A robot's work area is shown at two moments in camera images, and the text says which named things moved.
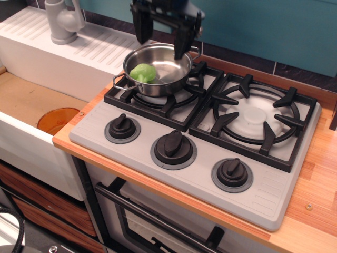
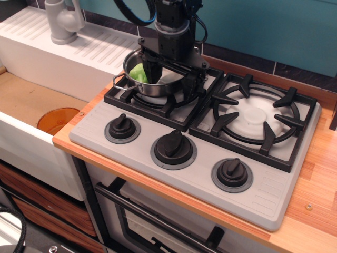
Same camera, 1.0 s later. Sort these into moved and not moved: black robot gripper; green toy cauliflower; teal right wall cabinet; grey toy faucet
Moved: black robot gripper
Not moved: green toy cauliflower; teal right wall cabinet; grey toy faucet
